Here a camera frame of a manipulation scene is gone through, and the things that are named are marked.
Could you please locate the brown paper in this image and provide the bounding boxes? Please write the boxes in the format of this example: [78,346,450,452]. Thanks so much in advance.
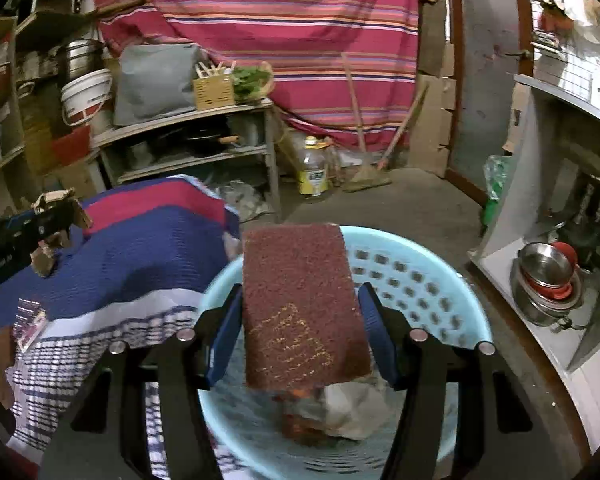
[30,188,93,278]

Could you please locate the snack wrapper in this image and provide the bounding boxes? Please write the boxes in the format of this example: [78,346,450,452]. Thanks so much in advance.
[274,374,396,448]

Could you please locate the red scouring pad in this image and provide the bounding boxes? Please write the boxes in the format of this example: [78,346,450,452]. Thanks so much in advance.
[242,223,372,391]

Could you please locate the grey wooden shelf unit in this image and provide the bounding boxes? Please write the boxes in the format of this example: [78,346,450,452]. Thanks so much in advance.
[92,98,282,220]

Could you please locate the striped blue red tablecloth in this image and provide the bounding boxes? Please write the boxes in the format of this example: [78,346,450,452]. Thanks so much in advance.
[0,176,246,479]

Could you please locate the stacked steel bowls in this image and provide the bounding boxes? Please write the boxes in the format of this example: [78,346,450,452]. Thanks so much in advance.
[510,242,583,333]

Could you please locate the light blue plastic basket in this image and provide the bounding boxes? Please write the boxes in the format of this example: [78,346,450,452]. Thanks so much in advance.
[199,226,492,479]

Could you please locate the white plastic bucket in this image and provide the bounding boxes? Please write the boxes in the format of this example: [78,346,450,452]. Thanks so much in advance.
[60,68,114,128]

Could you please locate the white cabinet shelf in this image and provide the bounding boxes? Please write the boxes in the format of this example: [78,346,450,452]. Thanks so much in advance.
[470,75,600,451]

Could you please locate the steel cooking pot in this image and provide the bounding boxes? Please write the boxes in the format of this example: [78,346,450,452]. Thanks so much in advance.
[56,39,104,82]

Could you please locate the grey fabric bag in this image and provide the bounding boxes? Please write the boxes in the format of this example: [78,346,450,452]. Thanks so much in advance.
[114,44,206,127]

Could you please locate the black frying pan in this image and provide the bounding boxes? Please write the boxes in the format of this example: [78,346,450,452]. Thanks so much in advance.
[182,134,239,158]

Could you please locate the yellow utensil holder box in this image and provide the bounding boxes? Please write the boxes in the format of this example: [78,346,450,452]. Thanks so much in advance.
[193,62,236,110]

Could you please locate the green plastic bag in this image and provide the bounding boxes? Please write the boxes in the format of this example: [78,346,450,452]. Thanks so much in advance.
[481,155,512,230]

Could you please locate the straw broom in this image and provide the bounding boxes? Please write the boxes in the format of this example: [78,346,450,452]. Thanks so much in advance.
[341,53,391,193]

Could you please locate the green vegetables bundle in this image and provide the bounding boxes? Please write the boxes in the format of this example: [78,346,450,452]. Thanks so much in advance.
[232,62,275,103]

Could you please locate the yellow label oil bottle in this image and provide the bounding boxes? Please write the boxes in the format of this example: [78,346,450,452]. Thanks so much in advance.
[298,136,329,198]

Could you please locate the red striped hanging curtain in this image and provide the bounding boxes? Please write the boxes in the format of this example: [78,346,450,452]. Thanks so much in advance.
[95,0,418,152]

